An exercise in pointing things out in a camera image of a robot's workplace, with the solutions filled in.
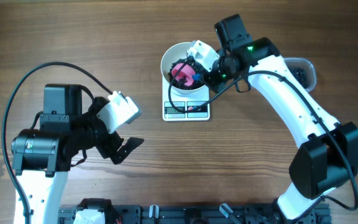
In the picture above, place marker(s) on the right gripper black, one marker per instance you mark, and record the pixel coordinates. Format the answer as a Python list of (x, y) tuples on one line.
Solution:
[(216, 84)]

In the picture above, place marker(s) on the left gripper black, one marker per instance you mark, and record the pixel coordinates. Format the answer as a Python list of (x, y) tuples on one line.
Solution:
[(109, 148)]

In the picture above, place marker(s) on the pink scoop blue handle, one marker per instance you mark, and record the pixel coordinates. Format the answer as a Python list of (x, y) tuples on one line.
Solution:
[(184, 78)]

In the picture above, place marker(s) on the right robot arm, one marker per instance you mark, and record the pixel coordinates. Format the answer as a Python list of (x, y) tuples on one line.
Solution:
[(327, 155)]

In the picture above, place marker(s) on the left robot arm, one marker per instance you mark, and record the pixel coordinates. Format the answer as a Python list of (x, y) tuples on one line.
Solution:
[(42, 157)]

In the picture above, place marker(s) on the black beans in bowl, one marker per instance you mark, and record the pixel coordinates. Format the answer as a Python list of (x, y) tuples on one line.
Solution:
[(198, 68)]

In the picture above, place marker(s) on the white digital kitchen scale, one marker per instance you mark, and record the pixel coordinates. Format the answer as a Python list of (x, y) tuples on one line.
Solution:
[(185, 100)]

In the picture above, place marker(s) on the clear plastic container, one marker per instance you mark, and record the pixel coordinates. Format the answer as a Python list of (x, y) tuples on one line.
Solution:
[(307, 66)]

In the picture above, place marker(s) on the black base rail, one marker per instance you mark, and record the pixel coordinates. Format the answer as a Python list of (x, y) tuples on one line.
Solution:
[(96, 210)]

